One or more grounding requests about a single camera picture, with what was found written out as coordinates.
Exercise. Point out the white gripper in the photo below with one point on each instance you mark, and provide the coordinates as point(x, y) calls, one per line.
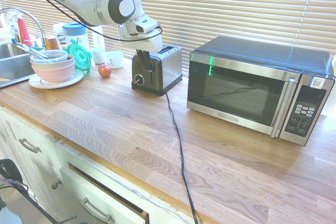
point(152, 44)

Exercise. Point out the stainless steel black microwave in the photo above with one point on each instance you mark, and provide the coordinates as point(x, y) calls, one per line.
point(236, 90)

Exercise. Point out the wide beige window blinds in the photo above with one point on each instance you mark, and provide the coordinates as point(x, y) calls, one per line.
point(223, 6)

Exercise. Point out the white cabinet drawer front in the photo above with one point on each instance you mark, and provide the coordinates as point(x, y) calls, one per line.
point(29, 145)

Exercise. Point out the open white drawer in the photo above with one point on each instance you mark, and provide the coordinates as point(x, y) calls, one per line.
point(86, 190)

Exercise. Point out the red apple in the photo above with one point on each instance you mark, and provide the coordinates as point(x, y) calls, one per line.
point(105, 70)

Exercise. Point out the stainless steel two-slot toaster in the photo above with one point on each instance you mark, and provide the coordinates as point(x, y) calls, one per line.
point(168, 66)

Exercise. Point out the pink bowl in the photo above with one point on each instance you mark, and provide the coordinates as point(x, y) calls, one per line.
point(55, 75)

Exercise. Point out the stainless steel sink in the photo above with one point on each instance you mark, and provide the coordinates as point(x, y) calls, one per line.
point(13, 66)

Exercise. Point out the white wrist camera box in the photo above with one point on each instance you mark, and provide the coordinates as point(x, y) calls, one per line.
point(145, 24)

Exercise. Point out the red bottle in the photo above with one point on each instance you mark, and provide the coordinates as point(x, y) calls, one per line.
point(24, 31)

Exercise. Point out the clear spray bottle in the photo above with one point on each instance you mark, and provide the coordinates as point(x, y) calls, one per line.
point(13, 28)

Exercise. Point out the white cabinet door with knob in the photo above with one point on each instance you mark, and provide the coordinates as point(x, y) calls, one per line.
point(44, 182)

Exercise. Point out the small white cup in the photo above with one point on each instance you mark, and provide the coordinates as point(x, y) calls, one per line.
point(98, 55)

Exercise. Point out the orange box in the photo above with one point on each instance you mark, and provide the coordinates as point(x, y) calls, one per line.
point(52, 43)

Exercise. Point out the metal kitchen utensils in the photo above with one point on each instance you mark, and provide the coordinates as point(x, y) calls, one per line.
point(34, 51)

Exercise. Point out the green plastic lid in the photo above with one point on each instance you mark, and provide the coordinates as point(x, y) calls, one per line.
point(80, 57)

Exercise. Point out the white plate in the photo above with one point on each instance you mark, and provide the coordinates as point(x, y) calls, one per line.
point(73, 79)

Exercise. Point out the white wipes package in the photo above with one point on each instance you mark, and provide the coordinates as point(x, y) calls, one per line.
point(59, 36)

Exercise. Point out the white bowl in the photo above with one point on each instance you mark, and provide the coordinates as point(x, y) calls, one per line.
point(39, 65)

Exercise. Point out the white mug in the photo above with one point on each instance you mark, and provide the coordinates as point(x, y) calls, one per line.
point(115, 59)

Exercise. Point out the chrome kitchen faucet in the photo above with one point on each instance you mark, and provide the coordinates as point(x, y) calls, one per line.
point(31, 16)

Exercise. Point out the white wipes canister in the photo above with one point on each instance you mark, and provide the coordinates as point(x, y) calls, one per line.
point(77, 35)

